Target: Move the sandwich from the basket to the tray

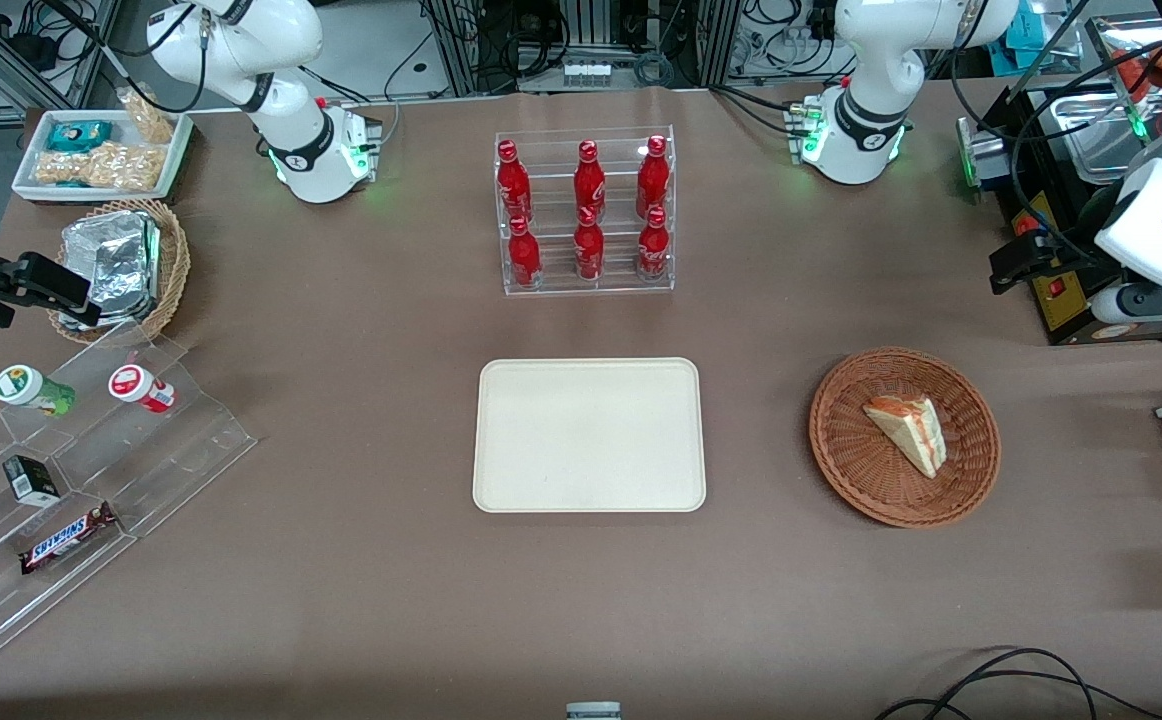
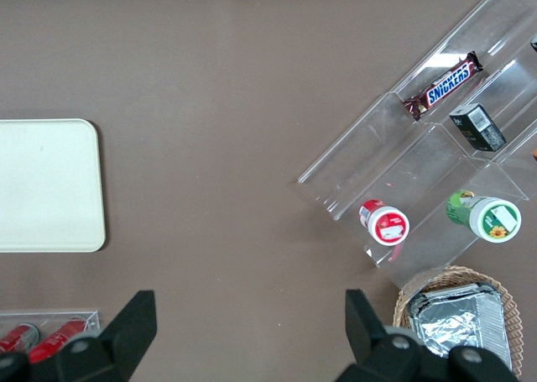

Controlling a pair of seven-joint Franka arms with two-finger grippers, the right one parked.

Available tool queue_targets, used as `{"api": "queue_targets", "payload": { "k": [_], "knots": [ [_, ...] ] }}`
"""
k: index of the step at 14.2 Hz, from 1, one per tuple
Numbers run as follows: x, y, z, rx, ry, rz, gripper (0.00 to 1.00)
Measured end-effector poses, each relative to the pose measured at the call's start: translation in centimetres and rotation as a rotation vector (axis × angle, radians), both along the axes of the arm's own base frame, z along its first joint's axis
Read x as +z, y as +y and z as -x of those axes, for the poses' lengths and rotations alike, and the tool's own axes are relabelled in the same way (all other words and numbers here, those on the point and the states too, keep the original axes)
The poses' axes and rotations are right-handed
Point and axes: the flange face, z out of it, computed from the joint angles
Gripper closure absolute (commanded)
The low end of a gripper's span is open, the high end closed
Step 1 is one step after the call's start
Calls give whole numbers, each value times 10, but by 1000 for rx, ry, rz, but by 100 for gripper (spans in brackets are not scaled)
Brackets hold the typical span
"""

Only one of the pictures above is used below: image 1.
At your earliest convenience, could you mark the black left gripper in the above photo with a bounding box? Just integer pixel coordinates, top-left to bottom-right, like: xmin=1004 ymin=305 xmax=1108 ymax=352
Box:
xmin=989 ymin=232 xmax=1102 ymax=295

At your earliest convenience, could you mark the triangular sandwich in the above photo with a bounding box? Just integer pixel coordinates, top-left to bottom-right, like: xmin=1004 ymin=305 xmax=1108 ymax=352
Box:
xmin=862 ymin=395 xmax=948 ymax=480

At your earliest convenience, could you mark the light tan wicker basket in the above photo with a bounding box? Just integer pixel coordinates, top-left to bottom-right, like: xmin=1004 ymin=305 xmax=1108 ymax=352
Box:
xmin=45 ymin=198 xmax=192 ymax=347

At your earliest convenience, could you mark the brown round wicker basket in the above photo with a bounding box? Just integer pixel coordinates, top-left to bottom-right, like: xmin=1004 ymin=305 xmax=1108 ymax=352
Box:
xmin=808 ymin=346 xmax=1001 ymax=529

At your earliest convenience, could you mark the cream rectangular plastic tray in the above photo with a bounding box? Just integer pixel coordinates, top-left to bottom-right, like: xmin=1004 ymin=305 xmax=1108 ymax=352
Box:
xmin=473 ymin=357 xmax=708 ymax=514

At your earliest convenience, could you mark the black machine with yellow label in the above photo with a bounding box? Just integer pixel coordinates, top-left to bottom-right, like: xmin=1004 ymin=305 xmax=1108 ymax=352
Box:
xmin=957 ymin=15 xmax=1162 ymax=347

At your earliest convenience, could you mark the silver foil food container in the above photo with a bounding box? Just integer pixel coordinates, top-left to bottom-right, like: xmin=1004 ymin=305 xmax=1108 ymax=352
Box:
xmin=59 ymin=210 xmax=162 ymax=323

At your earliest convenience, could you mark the green lidded snack cup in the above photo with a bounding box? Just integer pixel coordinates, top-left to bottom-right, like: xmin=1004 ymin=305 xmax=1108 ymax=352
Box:
xmin=0 ymin=364 xmax=77 ymax=418

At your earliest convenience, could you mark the red lidded snack cup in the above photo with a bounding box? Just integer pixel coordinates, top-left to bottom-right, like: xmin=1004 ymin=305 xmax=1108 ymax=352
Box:
xmin=107 ymin=364 xmax=178 ymax=414

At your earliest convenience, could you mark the large clear peanut snack bag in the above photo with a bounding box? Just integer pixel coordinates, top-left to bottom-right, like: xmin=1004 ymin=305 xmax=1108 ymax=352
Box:
xmin=33 ymin=141 xmax=164 ymax=193

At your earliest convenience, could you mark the stainless steel pan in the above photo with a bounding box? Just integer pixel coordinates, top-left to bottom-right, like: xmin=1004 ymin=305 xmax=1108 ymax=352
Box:
xmin=1026 ymin=84 xmax=1162 ymax=187

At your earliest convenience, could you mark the teal snack packet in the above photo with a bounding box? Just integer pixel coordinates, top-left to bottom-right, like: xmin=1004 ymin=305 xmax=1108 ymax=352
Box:
xmin=46 ymin=119 xmax=114 ymax=153

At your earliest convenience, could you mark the white rectangular plastic bin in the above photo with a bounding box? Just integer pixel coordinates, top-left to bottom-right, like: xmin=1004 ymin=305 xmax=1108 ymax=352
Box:
xmin=11 ymin=108 xmax=195 ymax=204

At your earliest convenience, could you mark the small black carton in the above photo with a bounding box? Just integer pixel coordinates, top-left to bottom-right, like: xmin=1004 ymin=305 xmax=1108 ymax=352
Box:
xmin=2 ymin=454 xmax=62 ymax=507

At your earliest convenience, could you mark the clear acrylic stepped stand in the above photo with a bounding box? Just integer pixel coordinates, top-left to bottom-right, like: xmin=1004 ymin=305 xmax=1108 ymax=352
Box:
xmin=0 ymin=320 xmax=259 ymax=677

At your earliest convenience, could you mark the small clear peanut snack bag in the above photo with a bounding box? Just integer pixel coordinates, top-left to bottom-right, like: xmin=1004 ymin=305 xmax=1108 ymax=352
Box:
xmin=117 ymin=86 xmax=178 ymax=145

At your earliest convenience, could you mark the teal box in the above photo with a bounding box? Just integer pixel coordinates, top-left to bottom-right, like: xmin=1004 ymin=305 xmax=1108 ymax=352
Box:
xmin=1003 ymin=0 xmax=1070 ymax=53

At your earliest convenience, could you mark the Snickers chocolate bar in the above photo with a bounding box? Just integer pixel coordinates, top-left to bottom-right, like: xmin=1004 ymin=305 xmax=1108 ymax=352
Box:
xmin=18 ymin=501 xmax=121 ymax=576

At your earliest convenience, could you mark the red cola bottle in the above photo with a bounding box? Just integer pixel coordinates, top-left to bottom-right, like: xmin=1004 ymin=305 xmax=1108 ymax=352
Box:
xmin=573 ymin=139 xmax=608 ymax=223
xmin=496 ymin=139 xmax=533 ymax=225
xmin=637 ymin=205 xmax=671 ymax=284
xmin=573 ymin=206 xmax=606 ymax=284
xmin=636 ymin=134 xmax=671 ymax=219
xmin=507 ymin=214 xmax=543 ymax=292

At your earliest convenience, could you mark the clear acrylic bottle rack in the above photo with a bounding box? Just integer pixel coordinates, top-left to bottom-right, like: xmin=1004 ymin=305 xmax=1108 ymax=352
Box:
xmin=493 ymin=124 xmax=677 ymax=297

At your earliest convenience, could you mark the brown table cloth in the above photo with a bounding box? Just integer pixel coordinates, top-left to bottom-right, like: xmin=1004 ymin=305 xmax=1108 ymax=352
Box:
xmin=0 ymin=85 xmax=1162 ymax=720

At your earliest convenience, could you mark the white power strip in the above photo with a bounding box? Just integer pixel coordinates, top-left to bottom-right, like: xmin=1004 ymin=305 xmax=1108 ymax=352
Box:
xmin=560 ymin=58 xmax=616 ymax=89

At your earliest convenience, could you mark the black cable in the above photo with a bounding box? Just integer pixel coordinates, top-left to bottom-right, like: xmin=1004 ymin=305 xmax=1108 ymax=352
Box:
xmin=874 ymin=646 xmax=1162 ymax=720

